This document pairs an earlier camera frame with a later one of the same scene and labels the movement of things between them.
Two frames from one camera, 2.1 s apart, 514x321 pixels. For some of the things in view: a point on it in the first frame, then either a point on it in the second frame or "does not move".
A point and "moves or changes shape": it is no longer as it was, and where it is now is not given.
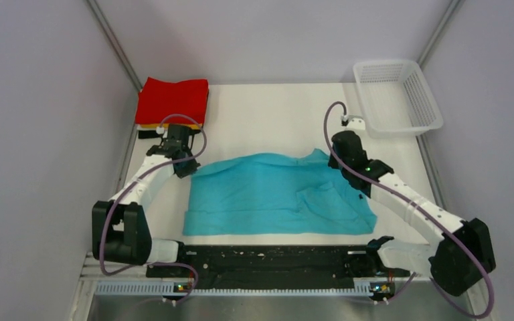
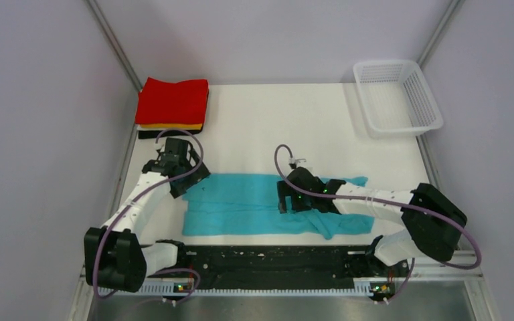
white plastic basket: x=397 y=99 does not move
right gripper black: x=331 y=162 -> x=285 y=189
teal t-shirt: x=277 y=193 moves or changes shape
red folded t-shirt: x=159 y=97 does not move
